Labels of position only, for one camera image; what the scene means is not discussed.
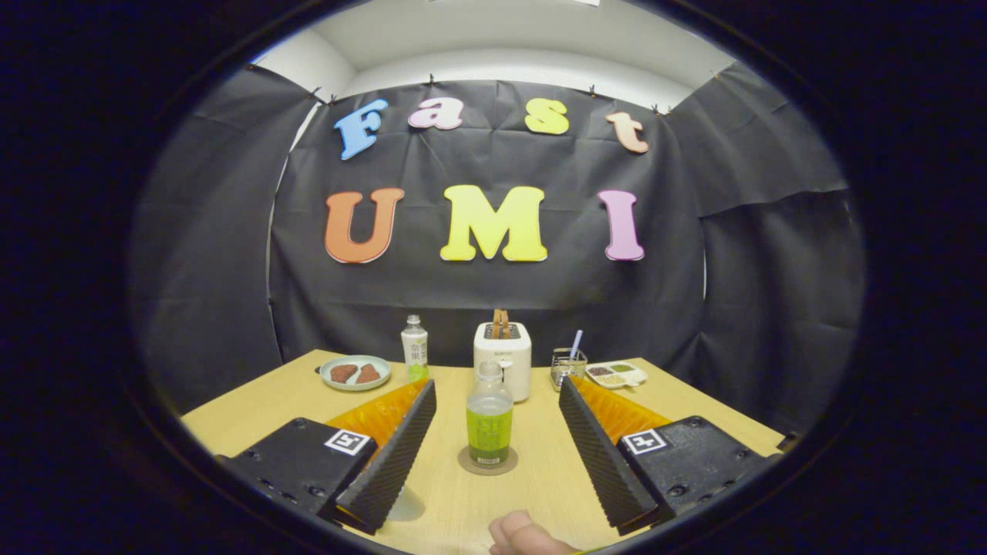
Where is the wire mesh pen holder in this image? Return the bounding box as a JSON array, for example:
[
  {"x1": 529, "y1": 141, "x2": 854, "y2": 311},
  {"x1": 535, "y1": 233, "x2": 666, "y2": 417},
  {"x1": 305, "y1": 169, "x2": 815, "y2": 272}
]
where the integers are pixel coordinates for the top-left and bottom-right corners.
[{"x1": 550, "y1": 348, "x2": 588, "y2": 392}]

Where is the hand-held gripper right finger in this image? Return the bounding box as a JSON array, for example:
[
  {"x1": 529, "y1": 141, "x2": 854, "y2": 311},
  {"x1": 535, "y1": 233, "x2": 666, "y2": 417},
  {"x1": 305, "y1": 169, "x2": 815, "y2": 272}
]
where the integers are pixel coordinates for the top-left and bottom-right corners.
[{"x1": 558, "y1": 375, "x2": 780, "y2": 537}]

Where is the round brown coaster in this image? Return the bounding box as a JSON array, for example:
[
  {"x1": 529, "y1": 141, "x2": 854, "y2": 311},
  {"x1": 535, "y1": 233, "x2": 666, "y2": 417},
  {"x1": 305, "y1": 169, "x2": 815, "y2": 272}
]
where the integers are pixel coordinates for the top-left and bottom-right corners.
[{"x1": 457, "y1": 446, "x2": 519, "y2": 476}]

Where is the green label juice bottle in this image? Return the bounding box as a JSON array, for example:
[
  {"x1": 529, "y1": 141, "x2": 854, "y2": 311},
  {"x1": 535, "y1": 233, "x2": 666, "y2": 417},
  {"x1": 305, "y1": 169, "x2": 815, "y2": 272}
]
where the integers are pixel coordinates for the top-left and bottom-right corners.
[{"x1": 466, "y1": 361, "x2": 514, "y2": 469}]

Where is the white divided sauce tray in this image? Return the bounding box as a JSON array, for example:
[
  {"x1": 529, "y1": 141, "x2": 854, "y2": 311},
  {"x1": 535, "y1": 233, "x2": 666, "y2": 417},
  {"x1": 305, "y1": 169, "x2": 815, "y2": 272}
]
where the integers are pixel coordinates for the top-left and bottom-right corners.
[{"x1": 585, "y1": 361, "x2": 648, "y2": 389}]

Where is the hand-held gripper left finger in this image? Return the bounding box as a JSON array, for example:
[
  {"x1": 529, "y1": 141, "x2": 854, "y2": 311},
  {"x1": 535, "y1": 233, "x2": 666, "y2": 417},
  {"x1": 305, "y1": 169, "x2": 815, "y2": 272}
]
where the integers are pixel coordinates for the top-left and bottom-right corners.
[{"x1": 216, "y1": 378, "x2": 438, "y2": 535}]

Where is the small green drink bottle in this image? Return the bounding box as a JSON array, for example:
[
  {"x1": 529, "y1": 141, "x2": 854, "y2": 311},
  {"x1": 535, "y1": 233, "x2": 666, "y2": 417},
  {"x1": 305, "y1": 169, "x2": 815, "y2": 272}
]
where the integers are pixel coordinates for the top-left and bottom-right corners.
[{"x1": 401, "y1": 314, "x2": 429, "y2": 384}]

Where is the white toaster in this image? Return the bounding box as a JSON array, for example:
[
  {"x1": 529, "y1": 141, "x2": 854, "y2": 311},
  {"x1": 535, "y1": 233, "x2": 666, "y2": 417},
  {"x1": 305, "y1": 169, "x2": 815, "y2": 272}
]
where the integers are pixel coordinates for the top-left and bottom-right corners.
[{"x1": 473, "y1": 321, "x2": 533, "y2": 403}]

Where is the light green plate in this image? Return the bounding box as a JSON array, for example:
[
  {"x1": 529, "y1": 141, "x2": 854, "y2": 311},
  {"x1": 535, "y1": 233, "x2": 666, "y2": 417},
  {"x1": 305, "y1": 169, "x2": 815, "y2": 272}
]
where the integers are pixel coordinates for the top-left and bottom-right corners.
[{"x1": 319, "y1": 355, "x2": 392, "y2": 392}]

